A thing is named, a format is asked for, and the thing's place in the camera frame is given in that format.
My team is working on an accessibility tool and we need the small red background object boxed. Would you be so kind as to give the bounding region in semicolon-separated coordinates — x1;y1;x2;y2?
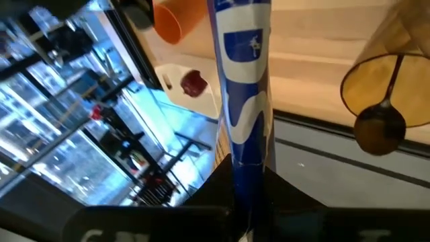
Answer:
89;104;103;121

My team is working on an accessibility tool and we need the black background equipment rack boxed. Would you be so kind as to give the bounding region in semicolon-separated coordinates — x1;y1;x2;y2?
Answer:
80;104;182;206

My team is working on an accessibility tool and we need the blue cereal box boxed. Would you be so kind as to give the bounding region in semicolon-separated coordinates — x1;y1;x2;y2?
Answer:
206;0;277;242

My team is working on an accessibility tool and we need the orange plastic cup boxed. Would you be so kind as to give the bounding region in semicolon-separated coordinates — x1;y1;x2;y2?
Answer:
153;0;209;45

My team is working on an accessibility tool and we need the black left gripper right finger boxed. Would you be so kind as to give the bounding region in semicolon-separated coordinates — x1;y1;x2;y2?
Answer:
264;167;430;242

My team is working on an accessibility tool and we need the amber translucent cup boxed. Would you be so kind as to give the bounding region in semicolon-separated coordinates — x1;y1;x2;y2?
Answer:
339;0;430;128

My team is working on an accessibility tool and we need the dark red fruit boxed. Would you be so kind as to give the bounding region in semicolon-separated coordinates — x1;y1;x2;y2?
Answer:
180;69;208;98

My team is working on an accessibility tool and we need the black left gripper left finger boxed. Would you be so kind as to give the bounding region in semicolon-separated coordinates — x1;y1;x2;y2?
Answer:
62;153;236;242

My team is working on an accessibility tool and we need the white rectangular container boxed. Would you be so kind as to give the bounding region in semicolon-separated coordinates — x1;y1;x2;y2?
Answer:
154;63;221;120

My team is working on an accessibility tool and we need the black aluminium frame rail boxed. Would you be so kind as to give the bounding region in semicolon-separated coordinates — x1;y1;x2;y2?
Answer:
107;0;162;89
273;109;430;159

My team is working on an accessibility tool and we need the dark metal spoon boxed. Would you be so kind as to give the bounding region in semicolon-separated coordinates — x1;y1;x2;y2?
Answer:
353;55;407;157

